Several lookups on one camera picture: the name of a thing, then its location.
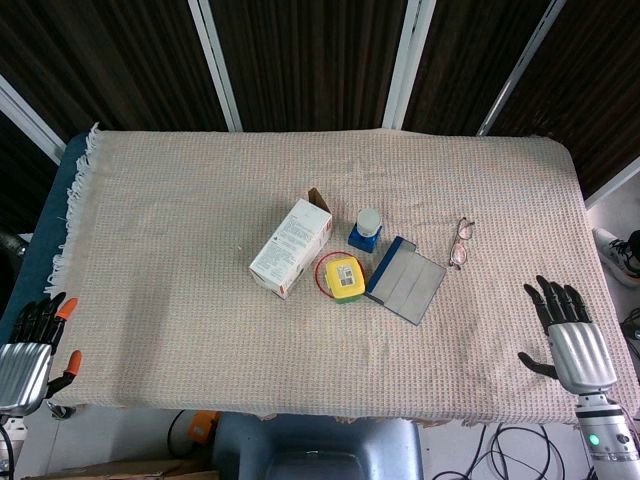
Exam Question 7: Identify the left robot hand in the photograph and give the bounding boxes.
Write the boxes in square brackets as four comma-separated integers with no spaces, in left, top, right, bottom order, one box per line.
[0,292,83,416]

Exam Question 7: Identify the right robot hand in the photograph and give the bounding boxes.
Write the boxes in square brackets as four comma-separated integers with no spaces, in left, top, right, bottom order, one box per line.
[518,275,617,396]

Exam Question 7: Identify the thin-framed eyeglasses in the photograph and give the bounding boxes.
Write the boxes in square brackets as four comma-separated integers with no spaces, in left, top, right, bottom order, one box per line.
[448,217,476,271]

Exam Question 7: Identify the blue grey glasses case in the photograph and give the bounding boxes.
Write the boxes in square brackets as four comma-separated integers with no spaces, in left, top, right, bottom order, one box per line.
[363,235,448,327]

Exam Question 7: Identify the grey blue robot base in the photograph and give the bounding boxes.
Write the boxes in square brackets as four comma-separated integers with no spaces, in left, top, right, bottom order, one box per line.
[212,412,425,480]

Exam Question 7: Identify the white cardboard product box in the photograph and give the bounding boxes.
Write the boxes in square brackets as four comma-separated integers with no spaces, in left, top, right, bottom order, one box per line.
[248,187,335,301]

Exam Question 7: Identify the white black sneaker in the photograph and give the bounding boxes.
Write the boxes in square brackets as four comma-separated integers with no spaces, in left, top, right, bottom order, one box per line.
[592,227,640,287]

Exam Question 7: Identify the beige waffle fringed blanket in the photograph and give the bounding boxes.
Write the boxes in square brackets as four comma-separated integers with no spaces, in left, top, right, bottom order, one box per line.
[43,122,640,429]

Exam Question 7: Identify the orange device under table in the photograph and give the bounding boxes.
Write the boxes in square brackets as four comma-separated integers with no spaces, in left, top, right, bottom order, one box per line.
[187,410,221,444]

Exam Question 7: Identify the blue plastic block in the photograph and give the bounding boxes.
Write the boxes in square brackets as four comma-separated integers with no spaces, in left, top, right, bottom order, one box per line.
[347,223,384,255]

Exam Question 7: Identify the yellow green plastic container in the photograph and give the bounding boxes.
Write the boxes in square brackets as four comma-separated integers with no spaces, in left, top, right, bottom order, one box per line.
[323,257,366,305]

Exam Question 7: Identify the white round jar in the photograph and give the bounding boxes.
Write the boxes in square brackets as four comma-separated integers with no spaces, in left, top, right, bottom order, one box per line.
[355,208,382,239]

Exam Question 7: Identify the black cable bundle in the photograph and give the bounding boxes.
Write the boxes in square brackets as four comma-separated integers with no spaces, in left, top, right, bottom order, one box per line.
[619,307,640,361]

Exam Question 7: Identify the black looped floor cable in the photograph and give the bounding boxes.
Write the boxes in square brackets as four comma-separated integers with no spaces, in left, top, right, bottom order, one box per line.
[489,422,566,480]

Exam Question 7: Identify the grey corrugated hose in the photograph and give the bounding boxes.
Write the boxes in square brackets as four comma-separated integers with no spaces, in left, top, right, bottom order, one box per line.
[0,230,29,259]

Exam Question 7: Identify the black straight floor cable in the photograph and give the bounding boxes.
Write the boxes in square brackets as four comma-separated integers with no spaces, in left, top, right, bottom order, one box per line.
[429,424,489,480]

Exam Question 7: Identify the black cable near orange device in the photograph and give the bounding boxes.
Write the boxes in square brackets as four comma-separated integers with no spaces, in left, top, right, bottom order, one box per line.
[167,409,194,457]

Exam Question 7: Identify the white partition post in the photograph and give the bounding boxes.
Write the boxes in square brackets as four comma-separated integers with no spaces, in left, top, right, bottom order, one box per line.
[0,74,66,164]
[477,0,569,136]
[382,0,436,130]
[188,0,244,132]

